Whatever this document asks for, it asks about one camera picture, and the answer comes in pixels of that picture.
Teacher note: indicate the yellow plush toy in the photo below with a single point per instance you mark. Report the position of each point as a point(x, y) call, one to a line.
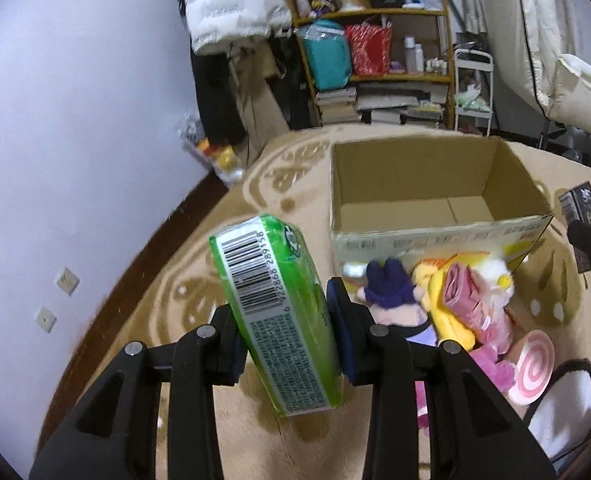
point(430, 275)

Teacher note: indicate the white wall socket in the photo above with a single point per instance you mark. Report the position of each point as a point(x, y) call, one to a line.
point(45, 320)
point(67, 281)

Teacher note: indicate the wooden bookshelf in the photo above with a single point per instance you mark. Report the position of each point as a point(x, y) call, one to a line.
point(420, 84)

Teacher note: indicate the open cardboard box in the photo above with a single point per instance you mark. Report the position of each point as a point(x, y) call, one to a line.
point(428, 197)

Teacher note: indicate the upper white wall socket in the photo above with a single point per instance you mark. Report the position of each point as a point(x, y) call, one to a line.
point(67, 281)

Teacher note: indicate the white puffer jacket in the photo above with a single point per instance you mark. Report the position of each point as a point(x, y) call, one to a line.
point(226, 26)

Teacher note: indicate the pink bear plush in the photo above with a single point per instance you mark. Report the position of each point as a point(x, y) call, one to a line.
point(501, 373)

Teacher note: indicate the white black slipper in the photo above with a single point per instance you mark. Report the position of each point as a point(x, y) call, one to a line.
point(560, 420)

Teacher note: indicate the white quilted bedding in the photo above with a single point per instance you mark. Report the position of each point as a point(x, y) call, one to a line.
point(539, 48)

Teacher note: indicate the red patterned gift bag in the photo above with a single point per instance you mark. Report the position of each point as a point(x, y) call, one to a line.
point(370, 47)

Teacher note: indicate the black small box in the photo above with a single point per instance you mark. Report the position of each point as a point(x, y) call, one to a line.
point(576, 203)

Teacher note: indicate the clear bag of toys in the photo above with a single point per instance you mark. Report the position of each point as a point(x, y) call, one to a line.
point(221, 159)

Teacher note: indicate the pink plastic packet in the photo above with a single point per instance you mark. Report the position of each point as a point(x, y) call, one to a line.
point(479, 306)

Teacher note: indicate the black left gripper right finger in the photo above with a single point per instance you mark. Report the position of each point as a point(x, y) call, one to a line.
point(474, 432)

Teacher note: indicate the pink swirl plush cushion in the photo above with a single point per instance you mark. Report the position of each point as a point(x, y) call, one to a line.
point(534, 357)

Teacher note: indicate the white wire cart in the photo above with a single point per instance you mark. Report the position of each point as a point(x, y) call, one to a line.
point(474, 90)

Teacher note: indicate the lower white wall socket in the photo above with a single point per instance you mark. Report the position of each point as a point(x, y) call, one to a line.
point(45, 320)

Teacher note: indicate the green tissue pack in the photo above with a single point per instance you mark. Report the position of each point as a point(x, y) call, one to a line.
point(273, 288)

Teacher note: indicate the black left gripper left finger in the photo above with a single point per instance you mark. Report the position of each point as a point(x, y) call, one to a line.
point(111, 433)

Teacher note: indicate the white fluffy plush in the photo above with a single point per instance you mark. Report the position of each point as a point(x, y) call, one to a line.
point(495, 273)

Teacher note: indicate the purple hat plush doll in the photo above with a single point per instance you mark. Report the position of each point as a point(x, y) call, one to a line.
point(393, 298)

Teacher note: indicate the stack of books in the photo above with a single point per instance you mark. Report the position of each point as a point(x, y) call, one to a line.
point(338, 106)

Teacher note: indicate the teal bag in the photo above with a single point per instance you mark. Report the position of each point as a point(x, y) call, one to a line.
point(328, 54)

